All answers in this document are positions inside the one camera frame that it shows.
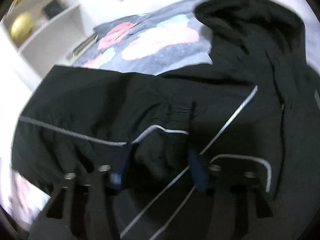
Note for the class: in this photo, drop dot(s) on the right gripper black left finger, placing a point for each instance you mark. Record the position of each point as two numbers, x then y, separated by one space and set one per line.
81 206

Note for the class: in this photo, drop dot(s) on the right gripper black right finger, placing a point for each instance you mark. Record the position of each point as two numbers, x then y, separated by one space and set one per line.
240 187

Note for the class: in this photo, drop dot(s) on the black jacket with white piping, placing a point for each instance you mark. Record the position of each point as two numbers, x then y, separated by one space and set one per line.
258 97

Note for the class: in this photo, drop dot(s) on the grey floral bed quilt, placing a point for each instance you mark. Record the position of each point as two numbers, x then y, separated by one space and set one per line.
151 43

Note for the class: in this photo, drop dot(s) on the white shelf unit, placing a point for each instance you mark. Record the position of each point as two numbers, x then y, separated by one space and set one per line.
51 42

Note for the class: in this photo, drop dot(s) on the yellow ball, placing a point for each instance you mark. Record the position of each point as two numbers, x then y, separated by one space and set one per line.
22 27

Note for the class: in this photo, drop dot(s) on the black framed picture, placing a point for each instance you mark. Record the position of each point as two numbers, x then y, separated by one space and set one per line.
53 9

